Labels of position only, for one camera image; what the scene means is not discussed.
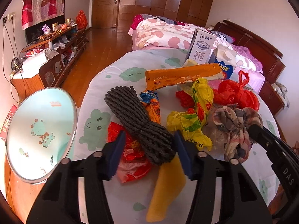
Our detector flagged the plaid cloth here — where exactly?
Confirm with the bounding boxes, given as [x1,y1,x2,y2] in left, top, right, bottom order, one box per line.
[203,104,263,163]

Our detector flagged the yellow sponge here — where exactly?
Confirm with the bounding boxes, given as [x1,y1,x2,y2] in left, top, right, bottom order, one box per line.
[146,156,186,223]

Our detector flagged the red snack wrapper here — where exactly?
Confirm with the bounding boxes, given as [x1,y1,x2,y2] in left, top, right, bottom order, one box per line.
[107,122,152,183]

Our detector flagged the red plastic bag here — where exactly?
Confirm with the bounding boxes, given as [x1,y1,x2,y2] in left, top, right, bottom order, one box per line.
[213,70,259,111]

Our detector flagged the yellow plastic bag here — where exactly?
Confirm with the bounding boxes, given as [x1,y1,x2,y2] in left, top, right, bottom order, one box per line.
[166,78,214,151]

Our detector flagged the black rope bundle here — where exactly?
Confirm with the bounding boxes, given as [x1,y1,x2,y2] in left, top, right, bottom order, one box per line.
[104,85,177,166]

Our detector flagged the red knitted cloth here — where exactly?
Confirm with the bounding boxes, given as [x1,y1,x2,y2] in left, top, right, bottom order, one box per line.
[175,91,195,108]

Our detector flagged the orange muffin wrapper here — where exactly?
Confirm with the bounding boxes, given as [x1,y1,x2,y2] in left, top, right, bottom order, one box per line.
[145,63,224,91]

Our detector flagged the light blue trash bin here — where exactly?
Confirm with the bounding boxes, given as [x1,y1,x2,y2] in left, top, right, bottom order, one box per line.
[6,88,78,185]

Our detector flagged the clothes on nightstand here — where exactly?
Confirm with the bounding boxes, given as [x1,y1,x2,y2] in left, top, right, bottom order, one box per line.
[271,82,290,109]

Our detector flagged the cloud pattern tablecloth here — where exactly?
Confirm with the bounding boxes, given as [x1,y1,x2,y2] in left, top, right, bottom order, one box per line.
[73,48,279,223]

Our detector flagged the wooden bed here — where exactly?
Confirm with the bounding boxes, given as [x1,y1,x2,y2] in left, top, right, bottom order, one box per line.
[128,14,290,115]

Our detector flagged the red tissue box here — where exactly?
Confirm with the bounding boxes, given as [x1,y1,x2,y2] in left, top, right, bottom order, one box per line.
[0,104,17,142]

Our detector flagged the blue Look carton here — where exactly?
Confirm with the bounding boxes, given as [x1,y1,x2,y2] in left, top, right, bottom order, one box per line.
[208,45,237,79]

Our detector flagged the white milk carton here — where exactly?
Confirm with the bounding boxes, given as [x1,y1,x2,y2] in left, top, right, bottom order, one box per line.
[186,27,216,64]

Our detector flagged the white box on cabinet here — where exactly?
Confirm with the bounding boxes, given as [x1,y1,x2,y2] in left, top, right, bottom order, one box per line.
[12,50,60,79]

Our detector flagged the wooden tv cabinet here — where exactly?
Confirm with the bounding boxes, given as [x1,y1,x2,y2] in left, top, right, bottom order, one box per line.
[11,27,88,102]

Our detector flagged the wooden wardrobe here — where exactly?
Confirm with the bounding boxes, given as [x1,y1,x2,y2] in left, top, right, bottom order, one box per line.
[118,0,213,32]

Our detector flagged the pink heart duvet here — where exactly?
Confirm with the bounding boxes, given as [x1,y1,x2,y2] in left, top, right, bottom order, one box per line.
[128,15,263,72]

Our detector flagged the red bag on cabinet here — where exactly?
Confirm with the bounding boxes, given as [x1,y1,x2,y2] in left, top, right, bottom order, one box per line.
[76,10,88,30]

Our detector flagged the television with cloth cover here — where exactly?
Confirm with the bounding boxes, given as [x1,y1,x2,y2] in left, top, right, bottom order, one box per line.
[21,0,65,44]

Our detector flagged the wooden door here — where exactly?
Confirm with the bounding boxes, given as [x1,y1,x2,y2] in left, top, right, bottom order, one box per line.
[92,0,119,29]

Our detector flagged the wall power socket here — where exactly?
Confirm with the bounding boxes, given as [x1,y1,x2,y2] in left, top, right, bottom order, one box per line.
[3,13,15,24]

